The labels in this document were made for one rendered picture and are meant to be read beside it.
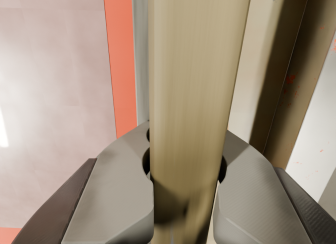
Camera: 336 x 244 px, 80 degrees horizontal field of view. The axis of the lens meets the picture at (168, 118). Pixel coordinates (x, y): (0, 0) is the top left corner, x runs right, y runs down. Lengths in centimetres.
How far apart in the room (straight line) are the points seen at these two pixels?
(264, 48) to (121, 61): 11
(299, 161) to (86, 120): 18
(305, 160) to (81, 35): 19
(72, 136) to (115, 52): 9
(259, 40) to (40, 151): 22
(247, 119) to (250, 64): 5
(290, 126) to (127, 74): 13
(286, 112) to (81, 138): 18
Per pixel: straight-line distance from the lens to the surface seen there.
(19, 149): 25
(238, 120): 19
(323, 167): 20
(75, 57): 18
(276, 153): 19
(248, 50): 17
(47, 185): 27
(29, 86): 21
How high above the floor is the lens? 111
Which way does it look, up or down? 64 degrees down
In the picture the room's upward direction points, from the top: 176 degrees counter-clockwise
